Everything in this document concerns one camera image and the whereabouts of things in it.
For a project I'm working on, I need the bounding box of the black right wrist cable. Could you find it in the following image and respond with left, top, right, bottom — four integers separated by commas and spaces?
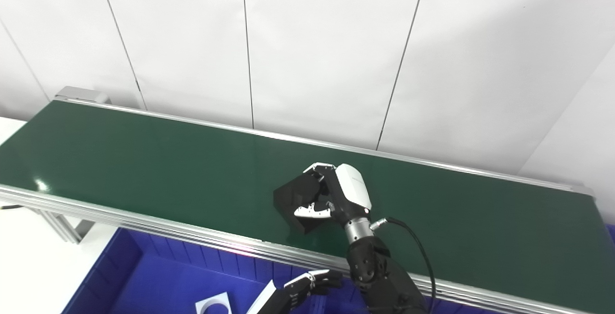
370, 217, 437, 314

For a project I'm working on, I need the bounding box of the black cylinder part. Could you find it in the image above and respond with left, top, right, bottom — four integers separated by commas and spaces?
273, 172, 332, 235

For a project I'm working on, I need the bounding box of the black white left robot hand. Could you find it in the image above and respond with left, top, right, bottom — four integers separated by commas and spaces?
247, 269, 344, 314

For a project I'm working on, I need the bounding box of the aluminium conveyor leg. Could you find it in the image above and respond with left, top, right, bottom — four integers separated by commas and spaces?
38, 208, 97, 244

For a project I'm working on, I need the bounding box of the green conveyor belt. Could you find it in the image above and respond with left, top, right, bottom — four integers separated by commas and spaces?
0, 86, 615, 314
0, 100, 615, 314

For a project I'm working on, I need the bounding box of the grey square plate with hole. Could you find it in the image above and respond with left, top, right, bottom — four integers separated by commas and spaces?
195, 292, 234, 314

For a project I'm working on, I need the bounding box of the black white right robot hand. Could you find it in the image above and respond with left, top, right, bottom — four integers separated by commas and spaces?
294, 162, 373, 226

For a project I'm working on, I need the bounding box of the grey conveyor end housing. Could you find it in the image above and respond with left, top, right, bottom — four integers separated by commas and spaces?
54, 86, 112, 105

